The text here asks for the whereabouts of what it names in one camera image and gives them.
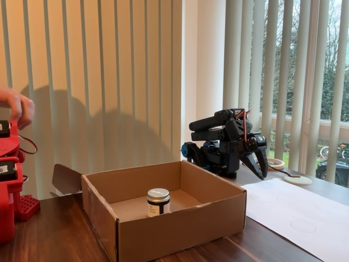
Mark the beige window frame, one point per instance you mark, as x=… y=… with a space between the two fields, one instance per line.
x=326 y=131

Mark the white paper sheet with circles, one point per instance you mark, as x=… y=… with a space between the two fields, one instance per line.
x=305 y=207

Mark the dark parked car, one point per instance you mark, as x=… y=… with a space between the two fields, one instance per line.
x=321 y=170

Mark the person's right hand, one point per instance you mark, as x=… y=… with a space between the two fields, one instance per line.
x=19 y=109

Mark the round white desk grommet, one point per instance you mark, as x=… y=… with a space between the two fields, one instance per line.
x=298 y=181

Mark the dark glass jar silver lid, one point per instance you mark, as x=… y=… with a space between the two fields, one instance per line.
x=158 y=203

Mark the masking tape roll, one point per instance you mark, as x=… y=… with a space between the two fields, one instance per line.
x=276 y=165

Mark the parked bicycle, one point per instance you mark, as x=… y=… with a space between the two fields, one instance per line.
x=345 y=154

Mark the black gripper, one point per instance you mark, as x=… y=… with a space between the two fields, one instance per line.
x=257 y=148

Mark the white vertical blinds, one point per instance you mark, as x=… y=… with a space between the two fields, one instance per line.
x=109 y=82
x=300 y=82

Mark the open brown cardboard box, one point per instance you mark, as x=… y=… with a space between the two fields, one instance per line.
x=177 y=232

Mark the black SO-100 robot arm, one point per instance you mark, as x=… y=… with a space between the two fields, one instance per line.
x=215 y=136

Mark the red leader robot arm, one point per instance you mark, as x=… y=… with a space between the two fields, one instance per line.
x=8 y=202

